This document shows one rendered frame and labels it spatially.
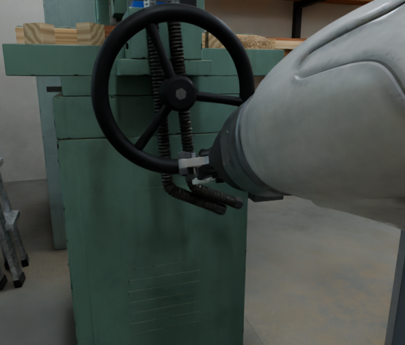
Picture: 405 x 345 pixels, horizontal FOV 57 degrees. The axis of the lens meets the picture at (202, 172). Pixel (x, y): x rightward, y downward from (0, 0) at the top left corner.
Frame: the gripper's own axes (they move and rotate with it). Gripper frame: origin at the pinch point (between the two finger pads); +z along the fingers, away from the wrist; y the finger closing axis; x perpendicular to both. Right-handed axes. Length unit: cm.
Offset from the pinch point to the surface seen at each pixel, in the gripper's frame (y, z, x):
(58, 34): 21, 36, -38
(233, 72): -17.0, 24.8, -24.6
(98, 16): 11, 52, -51
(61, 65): 19.9, 24.4, -25.6
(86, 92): 15.4, 26.2, -20.7
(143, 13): 5.8, 4.2, -26.3
